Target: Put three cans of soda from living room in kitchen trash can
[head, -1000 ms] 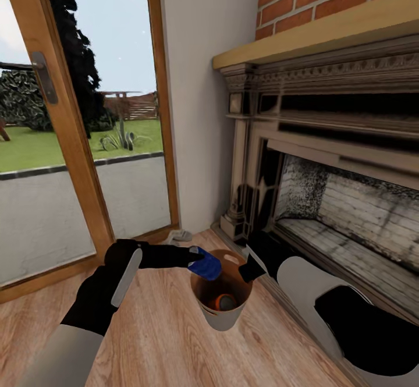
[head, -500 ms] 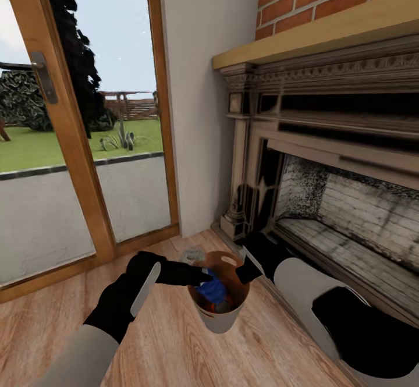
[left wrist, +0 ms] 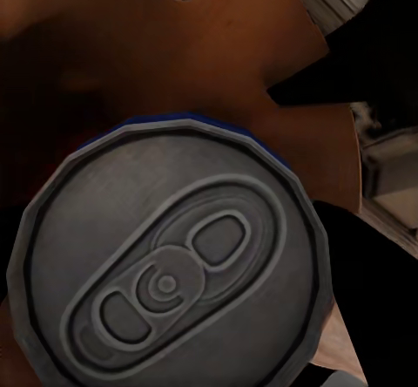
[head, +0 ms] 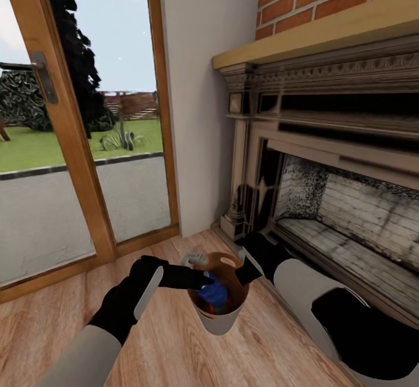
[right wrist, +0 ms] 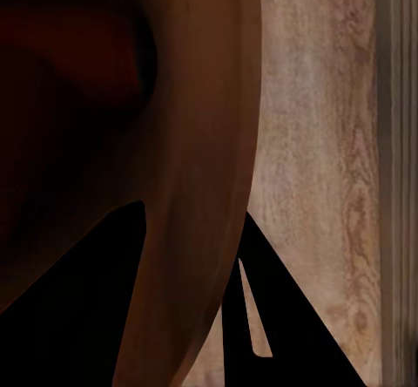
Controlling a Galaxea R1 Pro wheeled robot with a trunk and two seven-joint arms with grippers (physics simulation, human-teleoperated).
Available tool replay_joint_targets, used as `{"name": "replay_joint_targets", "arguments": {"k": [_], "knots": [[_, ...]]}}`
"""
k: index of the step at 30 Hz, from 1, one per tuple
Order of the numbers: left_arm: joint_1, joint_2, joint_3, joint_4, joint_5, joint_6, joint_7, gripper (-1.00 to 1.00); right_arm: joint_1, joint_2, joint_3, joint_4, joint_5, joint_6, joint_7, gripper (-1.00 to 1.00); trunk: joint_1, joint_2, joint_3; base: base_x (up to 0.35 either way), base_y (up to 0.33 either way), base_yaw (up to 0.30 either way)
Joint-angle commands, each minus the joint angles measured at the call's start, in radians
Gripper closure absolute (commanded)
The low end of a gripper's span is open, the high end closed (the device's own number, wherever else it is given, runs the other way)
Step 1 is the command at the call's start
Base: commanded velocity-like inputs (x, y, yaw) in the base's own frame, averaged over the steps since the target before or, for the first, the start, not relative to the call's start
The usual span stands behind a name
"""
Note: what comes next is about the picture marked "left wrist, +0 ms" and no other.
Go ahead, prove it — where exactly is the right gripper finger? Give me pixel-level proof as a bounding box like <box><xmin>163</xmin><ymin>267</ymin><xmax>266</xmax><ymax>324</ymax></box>
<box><xmin>325</xmin><ymin>17</ymin><xmax>356</xmax><ymax>51</ymax></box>
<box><xmin>267</xmin><ymin>49</ymin><xmax>367</xmax><ymax>106</ymax></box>

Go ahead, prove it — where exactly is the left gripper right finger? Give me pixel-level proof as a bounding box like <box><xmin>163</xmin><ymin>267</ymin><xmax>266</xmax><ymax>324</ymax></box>
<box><xmin>313</xmin><ymin>200</ymin><xmax>418</xmax><ymax>387</ymax></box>

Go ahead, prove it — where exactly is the can of soda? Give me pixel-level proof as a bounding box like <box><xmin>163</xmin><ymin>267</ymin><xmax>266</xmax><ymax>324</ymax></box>
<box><xmin>6</xmin><ymin>112</ymin><xmax>334</xmax><ymax>387</ymax></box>
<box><xmin>6</xmin><ymin>126</ymin><xmax>107</xmax><ymax>208</ymax></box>

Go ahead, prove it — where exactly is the trash can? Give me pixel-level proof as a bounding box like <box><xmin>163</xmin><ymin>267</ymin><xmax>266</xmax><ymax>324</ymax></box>
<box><xmin>0</xmin><ymin>0</ymin><xmax>362</xmax><ymax>387</ymax></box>

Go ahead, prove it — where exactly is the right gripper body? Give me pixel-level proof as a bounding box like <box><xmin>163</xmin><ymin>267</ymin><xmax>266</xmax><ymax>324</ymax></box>
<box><xmin>330</xmin><ymin>0</ymin><xmax>418</xmax><ymax>132</ymax></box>

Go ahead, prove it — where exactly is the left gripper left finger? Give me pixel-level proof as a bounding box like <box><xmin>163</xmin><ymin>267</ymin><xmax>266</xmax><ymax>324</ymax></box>
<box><xmin>0</xmin><ymin>202</ymin><xmax>29</xmax><ymax>302</ymax></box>

